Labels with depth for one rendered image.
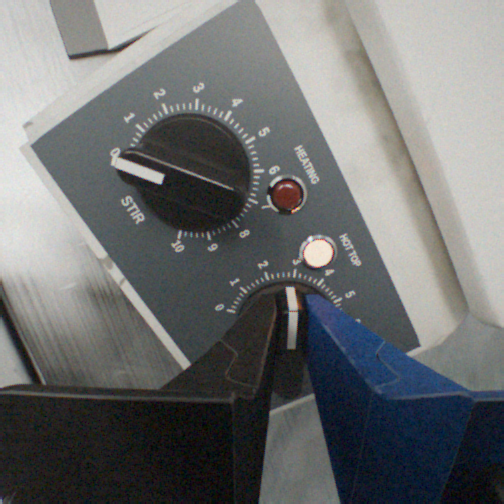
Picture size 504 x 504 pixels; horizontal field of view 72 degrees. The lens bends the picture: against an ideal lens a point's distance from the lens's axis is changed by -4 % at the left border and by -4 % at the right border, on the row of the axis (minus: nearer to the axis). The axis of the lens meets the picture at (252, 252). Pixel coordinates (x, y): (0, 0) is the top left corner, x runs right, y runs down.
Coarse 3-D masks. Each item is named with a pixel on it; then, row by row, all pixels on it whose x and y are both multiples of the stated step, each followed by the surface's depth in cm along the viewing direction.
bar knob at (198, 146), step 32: (160, 128) 9; (192, 128) 9; (224, 128) 9; (128, 160) 8; (160, 160) 8; (192, 160) 9; (224, 160) 10; (160, 192) 9; (192, 192) 9; (224, 192) 8; (192, 224) 10
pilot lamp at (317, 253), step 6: (312, 246) 11; (318, 246) 11; (324, 246) 10; (306, 252) 11; (312, 252) 11; (318, 252) 11; (324, 252) 11; (330, 252) 11; (306, 258) 11; (312, 258) 11; (318, 258) 11; (324, 258) 11; (312, 264) 11; (318, 264) 11
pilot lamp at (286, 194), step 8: (280, 184) 10; (288, 184) 10; (296, 184) 10; (280, 192) 10; (288, 192) 10; (296, 192) 10; (280, 200) 10; (288, 200) 10; (296, 200) 10; (288, 208) 10
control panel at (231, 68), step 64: (192, 64) 9; (256, 64) 9; (64, 128) 10; (128, 128) 10; (256, 128) 10; (320, 128) 10; (64, 192) 10; (128, 192) 10; (256, 192) 10; (320, 192) 10; (128, 256) 11; (192, 256) 11; (256, 256) 11; (192, 320) 12; (384, 320) 12
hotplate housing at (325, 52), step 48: (288, 0) 9; (336, 0) 9; (144, 48) 9; (288, 48) 9; (336, 48) 9; (336, 96) 9; (384, 96) 10; (336, 144) 10; (384, 144) 10; (384, 192) 10; (96, 240) 11; (384, 240) 11; (432, 240) 11; (432, 288) 12; (432, 336) 12
